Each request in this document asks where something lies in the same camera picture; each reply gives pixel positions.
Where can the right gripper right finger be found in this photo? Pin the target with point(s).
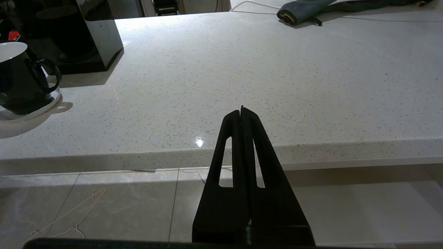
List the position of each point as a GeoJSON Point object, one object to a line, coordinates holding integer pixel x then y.
{"type": "Point", "coordinates": [277, 211]}

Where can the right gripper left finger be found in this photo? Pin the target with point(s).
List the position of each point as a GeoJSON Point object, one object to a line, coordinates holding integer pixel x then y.
{"type": "Point", "coordinates": [226, 207]}

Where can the grey-blue cloth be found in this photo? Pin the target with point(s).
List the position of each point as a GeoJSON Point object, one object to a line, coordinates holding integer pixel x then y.
{"type": "Point", "coordinates": [304, 8]}

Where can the white saucer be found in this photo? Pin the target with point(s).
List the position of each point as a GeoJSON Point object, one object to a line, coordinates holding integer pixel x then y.
{"type": "Point", "coordinates": [41, 109]}

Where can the black tissue box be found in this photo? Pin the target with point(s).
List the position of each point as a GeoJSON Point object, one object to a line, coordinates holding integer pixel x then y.
{"type": "Point", "coordinates": [79, 34]}

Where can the black cup white inside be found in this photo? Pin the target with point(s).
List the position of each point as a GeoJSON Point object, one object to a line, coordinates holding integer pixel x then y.
{"type": "Point", "coordinates": [20, 83]}

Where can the red sachet packet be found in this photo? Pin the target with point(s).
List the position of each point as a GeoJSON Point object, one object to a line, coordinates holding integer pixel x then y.
{"type": "Point", "coordinates": [13, 36]}

